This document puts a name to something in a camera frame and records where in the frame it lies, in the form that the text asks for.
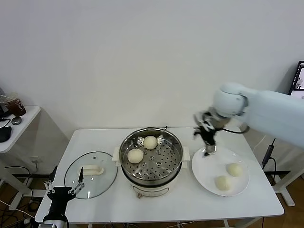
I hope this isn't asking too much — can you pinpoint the white steamed baozi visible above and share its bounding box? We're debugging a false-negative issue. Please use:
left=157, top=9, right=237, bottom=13
left=127, top=149, right=144, bottom=164
left=143, top=135, right=158, bottom=150
left=215, top=175, right=232, bottom=191
left=226, top=162, right=243, bottom=178

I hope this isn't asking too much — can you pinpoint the white electric cooker base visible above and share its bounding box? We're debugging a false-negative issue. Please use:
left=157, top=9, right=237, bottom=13
left=112, top=146, right=191, bottom=199

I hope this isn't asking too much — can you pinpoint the white round plate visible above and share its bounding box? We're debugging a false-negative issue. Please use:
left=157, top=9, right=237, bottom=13
left=191, top=146, right=250, bottom=197

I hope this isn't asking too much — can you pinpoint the thin black desk cable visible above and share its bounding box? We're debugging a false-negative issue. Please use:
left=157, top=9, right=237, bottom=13
left=0, top=117, right=12, bottom=129

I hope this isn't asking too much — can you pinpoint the iced coffee plastic cup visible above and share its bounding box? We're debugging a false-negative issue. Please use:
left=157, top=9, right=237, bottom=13
left=0, top=92, right=27, bottom=117

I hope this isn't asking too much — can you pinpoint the glass lid with white handle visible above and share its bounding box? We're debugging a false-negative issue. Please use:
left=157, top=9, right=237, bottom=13
left=64, top=150, right=119, bottom=200

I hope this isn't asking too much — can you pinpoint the white side table with cup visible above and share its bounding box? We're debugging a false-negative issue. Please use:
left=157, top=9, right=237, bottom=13
left=0, top=105, right=41, bottom=209

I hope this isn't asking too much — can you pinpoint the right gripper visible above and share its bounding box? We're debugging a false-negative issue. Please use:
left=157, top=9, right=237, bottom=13
left=192, top=108, right=228, bottom=157

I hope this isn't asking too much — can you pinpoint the black cable with adapter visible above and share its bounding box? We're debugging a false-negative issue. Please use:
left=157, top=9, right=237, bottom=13
left=262, top=137, right=278, bottom=188

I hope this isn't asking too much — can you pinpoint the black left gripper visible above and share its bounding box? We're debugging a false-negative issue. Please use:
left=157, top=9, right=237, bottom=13
left=43, top=167, right=86, bottom=214

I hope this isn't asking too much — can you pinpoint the stainless steel steamer basket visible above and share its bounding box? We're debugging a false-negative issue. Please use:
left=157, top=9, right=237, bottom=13
left=119, top=128, right=184, bottom=183

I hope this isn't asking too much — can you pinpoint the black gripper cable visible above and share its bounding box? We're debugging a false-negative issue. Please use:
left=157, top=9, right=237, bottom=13
left=223, top=123, right=250, bottom=135

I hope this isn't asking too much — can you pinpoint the white side table with label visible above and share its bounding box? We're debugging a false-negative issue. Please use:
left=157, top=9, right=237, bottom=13
left=266, top=133, right=304, bottom=207

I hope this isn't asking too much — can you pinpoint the white charging cable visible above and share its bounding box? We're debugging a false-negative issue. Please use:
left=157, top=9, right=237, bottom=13
left=253, top=135, right=269, bottom=152

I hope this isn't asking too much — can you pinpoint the open grey laptop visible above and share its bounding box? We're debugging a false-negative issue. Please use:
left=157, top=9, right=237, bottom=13
left=289, top=60, right=304, bottom=95

